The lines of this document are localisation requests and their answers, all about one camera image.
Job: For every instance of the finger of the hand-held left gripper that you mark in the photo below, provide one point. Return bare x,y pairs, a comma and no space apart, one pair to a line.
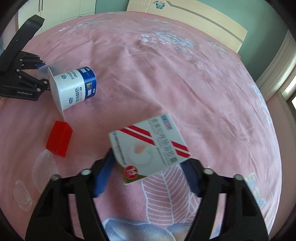
27,60
42,84

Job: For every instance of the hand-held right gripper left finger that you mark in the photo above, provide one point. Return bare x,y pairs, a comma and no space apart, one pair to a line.
103,178

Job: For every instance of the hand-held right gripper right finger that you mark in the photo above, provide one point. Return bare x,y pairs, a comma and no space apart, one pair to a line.
192,178

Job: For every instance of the white blue yogurt cup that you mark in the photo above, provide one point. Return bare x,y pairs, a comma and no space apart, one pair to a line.
69,90

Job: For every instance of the white red-striped medicine box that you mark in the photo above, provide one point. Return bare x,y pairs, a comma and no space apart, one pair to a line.
150,148

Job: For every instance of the red box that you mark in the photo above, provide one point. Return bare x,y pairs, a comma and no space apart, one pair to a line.
57,141

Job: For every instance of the cream wardrobe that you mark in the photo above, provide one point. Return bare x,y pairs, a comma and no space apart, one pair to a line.
64,9

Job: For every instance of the pink floral bedsheet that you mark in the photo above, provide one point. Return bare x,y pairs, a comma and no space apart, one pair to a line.
161,81

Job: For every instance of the window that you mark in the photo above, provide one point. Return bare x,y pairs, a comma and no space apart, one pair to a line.
291,100

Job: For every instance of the white curtain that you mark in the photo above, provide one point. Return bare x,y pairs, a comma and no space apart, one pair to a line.
277,76

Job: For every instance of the cream wooden headboard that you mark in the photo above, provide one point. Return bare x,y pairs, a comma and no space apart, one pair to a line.
196,20

